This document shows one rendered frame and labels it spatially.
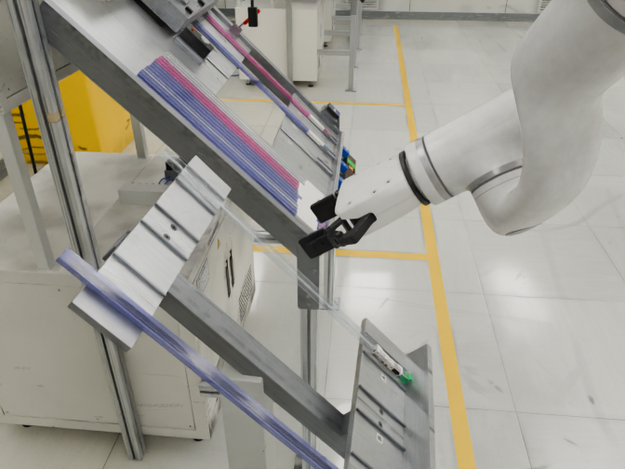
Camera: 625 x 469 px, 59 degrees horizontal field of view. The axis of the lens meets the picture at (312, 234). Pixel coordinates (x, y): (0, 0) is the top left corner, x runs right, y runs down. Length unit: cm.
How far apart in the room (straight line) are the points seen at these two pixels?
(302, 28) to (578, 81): 420
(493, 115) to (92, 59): 76
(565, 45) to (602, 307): 201
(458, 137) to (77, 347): 118
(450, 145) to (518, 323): 164
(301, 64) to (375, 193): 408
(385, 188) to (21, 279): 103
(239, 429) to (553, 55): 61
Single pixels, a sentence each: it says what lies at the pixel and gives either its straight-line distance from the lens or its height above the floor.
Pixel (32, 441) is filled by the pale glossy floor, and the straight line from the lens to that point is 193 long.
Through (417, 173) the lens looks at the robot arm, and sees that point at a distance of 67.
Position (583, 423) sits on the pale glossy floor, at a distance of 197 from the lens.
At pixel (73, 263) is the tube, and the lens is 56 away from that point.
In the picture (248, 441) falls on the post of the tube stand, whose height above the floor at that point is 71.
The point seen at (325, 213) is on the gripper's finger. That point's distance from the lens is 79.
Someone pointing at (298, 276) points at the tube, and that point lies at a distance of 80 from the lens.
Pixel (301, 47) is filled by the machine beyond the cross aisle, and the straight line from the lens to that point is 470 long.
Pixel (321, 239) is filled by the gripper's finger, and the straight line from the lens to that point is 70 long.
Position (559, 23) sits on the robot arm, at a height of 129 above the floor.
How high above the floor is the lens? 138
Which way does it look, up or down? 32 degrees down
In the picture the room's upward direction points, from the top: straight up
